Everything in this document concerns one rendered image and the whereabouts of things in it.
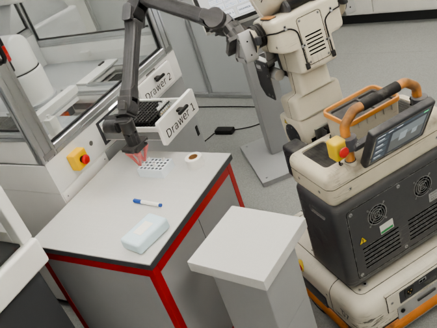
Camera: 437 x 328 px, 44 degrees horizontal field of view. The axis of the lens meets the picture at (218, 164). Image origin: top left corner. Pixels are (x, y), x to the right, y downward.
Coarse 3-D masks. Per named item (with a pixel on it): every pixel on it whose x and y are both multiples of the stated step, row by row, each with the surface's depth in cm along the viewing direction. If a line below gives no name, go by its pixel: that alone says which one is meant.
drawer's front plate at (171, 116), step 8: (184, 96) 231; (192, 96) 236; (176, 104) 226; (184, 104) 231; (192, 104) 236; (168, 112) 222; (176, 112) 226; (184, 112) 231; (192, 112) 237; (160, 120) 217; (168, 120) 222; (176, 120) 226; (184, 120) 231; (160, 128) 217; (160, 136) 219
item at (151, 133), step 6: (174, 102) 241; (138, 132) 227; (144, 132) 225; (150, 132) 223; (156, 132) 222; (108, 138) 238; (114, 138) 236; (120, 138) 234; (150, 138) 225; (156, 138) 224
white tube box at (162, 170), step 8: (152, 160) 221; (160, 160) 219; (168, 160) 216; (144, 168) 216; (152, 168) 215; (160, 168) 212; (168, 168) 214; (144, 176) 217; (152, 176) 215; (160, 176) 213
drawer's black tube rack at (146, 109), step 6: (144, 102) 244; (150, 102) 243; (156, 102) 241; (144, 108) 239; (150, 108) 237; (156, 108) 236; (168, 108) 239; (138, 114) 236; (144, 114) 234; (150, 114) 232; (138, 120) 230; (144, 120) 228; (156, 120) 232; (138, 126) 232; (144, 126) 231; (150, 126) 229
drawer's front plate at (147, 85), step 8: (168, 64) 274; (152, 72) 265; (160, 72) 268; (168, 72) 274; (144, 80) 259; (152, 80) 263; (160, 80) 268; (168, 80) 274; (144, 88) 258; (152, 88) 263; (144, 96) 258
